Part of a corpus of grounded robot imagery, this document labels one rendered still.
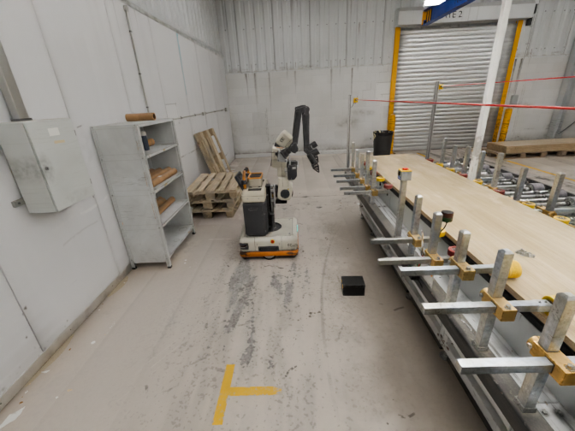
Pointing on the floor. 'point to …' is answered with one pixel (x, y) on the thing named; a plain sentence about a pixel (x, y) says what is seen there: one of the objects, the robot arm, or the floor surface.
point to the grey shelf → (136, 210)
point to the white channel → (489, 86)
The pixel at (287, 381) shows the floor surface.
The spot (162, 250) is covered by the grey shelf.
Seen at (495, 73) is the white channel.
